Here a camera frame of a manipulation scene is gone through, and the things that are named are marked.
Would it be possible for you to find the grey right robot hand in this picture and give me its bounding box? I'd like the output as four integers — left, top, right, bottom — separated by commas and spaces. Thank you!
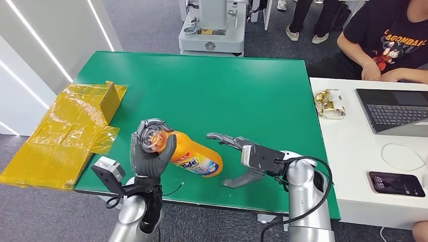
205, 132, 287, 190

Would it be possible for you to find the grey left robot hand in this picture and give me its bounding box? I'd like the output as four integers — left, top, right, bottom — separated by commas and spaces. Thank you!
129, 117, 177, 179

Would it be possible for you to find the orange detergent bottle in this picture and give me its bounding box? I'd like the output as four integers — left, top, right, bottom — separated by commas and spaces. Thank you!
140, 125, 224, 178

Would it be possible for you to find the gold snack wrapper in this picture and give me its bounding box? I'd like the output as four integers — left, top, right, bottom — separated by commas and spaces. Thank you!
314, 89, 347, 120

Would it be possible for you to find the yellow taped cardboard box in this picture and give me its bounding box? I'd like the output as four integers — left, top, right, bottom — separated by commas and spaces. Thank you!
0, 81, 128, 191

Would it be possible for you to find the black smartphone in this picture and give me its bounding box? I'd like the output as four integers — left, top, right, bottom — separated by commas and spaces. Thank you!
368, 171, 426, 198

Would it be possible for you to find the grey laptop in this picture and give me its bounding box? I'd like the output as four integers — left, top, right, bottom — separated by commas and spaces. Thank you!
355, 88, 428, 138

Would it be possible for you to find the standing person in dark trousers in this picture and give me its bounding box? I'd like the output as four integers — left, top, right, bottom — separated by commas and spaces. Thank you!
285, 0, 342, 45

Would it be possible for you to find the person's knee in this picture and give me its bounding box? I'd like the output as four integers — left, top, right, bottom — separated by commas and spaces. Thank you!
412, 221, 428, 242

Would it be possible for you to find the seated person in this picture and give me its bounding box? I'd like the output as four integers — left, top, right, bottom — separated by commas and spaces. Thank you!
306, 0, 428, 85

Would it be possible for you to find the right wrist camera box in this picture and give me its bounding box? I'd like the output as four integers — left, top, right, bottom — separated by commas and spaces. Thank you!
240, 145, 253, 168

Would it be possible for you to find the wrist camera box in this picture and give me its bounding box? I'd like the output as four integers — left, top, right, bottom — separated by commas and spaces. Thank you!
91, 156, 126, 195
240, 145, 253, 168

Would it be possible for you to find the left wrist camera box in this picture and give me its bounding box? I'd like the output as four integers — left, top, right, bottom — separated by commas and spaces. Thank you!
91, 156, 126, 195

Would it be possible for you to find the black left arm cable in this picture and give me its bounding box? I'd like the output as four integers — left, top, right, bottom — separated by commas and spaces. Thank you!
106, 181, 185, 209

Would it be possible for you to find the white table foot bracket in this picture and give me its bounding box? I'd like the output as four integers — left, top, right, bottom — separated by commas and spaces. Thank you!
256, 213, 292, 232

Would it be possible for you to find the white cable loop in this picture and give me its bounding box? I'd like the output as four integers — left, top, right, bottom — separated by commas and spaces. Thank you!
381, 143, 428, 173

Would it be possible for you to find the white post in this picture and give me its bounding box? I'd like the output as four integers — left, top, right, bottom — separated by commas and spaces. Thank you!
249, 0, 273, 31

